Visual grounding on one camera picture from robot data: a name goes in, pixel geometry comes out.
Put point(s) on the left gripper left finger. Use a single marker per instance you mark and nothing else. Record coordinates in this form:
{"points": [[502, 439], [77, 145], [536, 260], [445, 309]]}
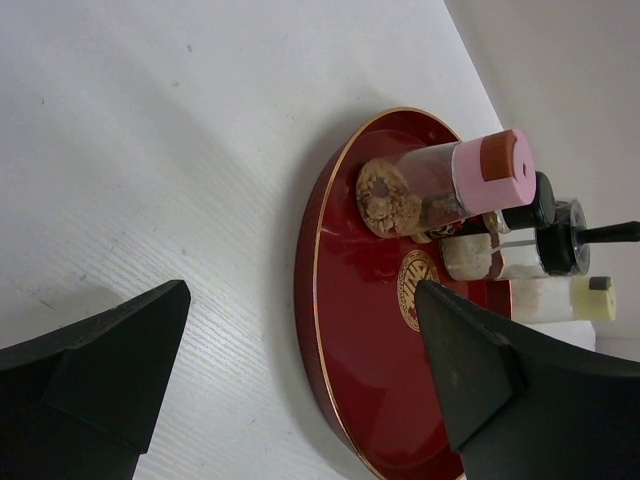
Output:
{"points": [[82, 402]]}

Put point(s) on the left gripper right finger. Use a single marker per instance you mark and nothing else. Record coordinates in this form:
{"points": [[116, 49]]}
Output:
{"points": [[518, 404]]}

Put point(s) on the yellow cap salt shaker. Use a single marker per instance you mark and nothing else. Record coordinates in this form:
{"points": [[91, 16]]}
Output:
{"points": [[563, 299]]}

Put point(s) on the black knob cap spice jar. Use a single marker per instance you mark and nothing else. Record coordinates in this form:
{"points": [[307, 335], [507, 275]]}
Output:
{"points": [[562, 249]]}

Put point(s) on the small black cap spice jar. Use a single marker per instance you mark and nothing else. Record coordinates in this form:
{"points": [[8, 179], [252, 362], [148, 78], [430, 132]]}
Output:
{"points": [[539, 214]]}

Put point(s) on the pink cap spice shaker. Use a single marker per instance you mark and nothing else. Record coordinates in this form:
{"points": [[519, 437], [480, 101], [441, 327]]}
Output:
{"points": [[427, 188]]}

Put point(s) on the red round tray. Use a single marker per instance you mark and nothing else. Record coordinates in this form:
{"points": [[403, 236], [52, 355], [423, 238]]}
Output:
{"points": [[355, 314]]}

